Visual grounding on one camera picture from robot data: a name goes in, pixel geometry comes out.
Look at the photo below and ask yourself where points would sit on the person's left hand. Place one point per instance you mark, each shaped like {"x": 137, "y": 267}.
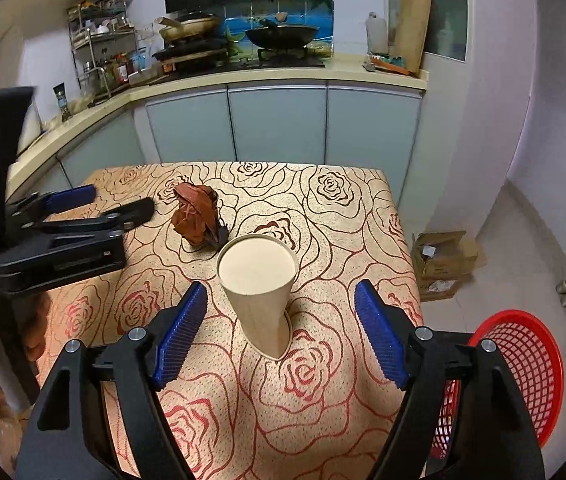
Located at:
{"x": 35, "y": 330}

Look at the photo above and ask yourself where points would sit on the brown paper cup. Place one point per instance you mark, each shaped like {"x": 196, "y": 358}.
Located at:
{"x": 258, "y": 305}

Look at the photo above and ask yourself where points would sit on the red plastic mesh basket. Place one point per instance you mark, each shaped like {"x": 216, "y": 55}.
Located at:
{"x": 523, "y": 360}

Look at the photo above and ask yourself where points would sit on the dark standing packet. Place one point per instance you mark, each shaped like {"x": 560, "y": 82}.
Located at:
{"x": 62, "y": 102}

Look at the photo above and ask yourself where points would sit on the orange teal cloth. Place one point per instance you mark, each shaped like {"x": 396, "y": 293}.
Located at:
{"x": 388, "y": 64}

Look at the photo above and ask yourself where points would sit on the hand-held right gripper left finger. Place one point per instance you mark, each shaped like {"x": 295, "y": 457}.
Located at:
{"x": 183, "y": 330}

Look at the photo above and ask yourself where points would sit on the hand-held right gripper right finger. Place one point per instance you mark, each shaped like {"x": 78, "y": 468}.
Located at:
{"x": 380, "y": 335}

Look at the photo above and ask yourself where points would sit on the beige frying pan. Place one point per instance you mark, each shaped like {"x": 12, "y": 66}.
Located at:
{"x": 190, "y": 27}

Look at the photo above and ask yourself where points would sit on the black gas stove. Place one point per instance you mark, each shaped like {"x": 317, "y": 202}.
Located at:
{"x": 198, "y": 55}

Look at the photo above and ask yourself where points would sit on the wooden cutting board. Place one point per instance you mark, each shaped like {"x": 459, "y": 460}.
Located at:
{"x": 413, "y": 30}

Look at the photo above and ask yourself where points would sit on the black wok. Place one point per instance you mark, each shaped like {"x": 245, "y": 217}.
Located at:
{"x": 283, "y": 35}

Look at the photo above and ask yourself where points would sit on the crumpled brown paper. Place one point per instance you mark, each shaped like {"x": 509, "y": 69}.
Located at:
{"x": 195, "y": 215}

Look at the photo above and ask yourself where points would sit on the cardboard box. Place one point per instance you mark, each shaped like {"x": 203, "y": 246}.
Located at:
{"x": 443, "y": 260}

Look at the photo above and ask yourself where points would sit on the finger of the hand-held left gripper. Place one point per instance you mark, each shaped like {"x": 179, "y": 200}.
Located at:
{"x": 128, "y": 212}
{"x": 70, "y": 196}

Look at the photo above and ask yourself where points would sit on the metal spice rack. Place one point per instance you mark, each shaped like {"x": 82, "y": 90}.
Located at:
{"x": 103, "y": 50}

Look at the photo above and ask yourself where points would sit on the white bottle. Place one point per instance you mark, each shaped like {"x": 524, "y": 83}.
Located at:
{"x": 377, "y": 35}

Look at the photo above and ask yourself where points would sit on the pale blue kitchen cabinet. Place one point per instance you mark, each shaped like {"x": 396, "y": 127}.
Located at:
{"x": 278, "y": 120}

